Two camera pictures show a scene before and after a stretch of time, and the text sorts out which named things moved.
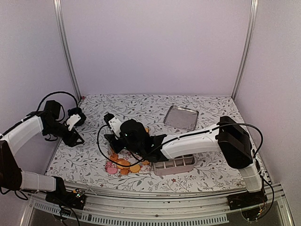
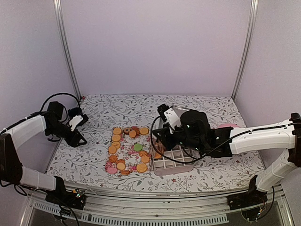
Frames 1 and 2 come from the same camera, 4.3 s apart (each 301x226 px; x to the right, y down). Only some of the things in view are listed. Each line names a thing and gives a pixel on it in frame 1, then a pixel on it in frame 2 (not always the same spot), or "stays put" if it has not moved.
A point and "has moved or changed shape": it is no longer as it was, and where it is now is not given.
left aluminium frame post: x=59 y=10 stays put
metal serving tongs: x=112 y=152 has moved or changed shape
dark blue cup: x=77 y=110 stays put
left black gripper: x=71 y=141 stays put
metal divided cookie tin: x=180 y=165 stays put
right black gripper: x=110 y=138 to x=165 y=139
